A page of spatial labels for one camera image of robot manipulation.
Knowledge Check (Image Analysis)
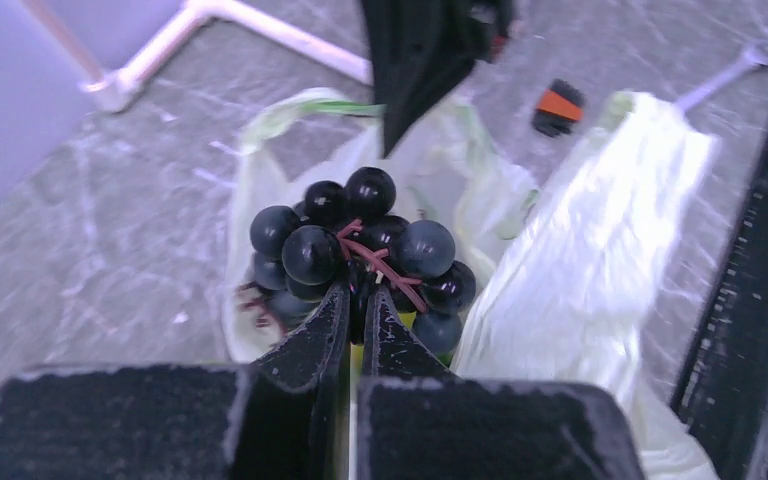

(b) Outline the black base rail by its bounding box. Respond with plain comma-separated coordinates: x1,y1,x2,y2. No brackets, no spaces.
670,135,768,479

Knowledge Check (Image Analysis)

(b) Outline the light green plastic bag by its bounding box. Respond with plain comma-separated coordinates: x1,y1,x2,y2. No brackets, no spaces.
222,88,720,479

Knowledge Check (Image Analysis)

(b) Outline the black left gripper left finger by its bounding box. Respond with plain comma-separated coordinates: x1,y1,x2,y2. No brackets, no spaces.
0,281,350,479

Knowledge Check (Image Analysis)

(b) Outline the black orange small tool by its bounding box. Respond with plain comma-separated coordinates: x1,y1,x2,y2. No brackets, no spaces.
531,79,585,137

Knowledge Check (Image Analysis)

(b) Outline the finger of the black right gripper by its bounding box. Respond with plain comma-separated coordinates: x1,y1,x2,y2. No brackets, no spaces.
360,0,517,158

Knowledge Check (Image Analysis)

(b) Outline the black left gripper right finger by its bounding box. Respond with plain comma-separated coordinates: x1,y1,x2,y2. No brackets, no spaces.
356,288,644,479

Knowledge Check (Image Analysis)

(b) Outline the silver metal wrench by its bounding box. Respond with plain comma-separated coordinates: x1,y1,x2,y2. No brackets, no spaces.
674,40,768,113

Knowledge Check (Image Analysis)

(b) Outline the dark fake grape bunch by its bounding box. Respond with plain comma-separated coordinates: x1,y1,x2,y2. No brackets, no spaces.
233,167,478,363

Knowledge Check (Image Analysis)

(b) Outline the white PVC pipe frame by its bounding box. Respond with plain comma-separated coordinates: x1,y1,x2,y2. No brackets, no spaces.
17,1,371,113

